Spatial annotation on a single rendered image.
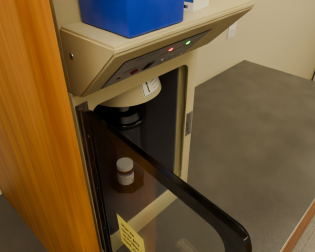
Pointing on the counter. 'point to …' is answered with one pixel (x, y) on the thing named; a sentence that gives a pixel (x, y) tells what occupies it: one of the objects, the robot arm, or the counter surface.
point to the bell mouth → (135, 95)
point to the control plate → (132, 64)
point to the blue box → (131, 15)
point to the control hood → (137, 43)
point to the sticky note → (130, 237)
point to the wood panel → (36, 128)
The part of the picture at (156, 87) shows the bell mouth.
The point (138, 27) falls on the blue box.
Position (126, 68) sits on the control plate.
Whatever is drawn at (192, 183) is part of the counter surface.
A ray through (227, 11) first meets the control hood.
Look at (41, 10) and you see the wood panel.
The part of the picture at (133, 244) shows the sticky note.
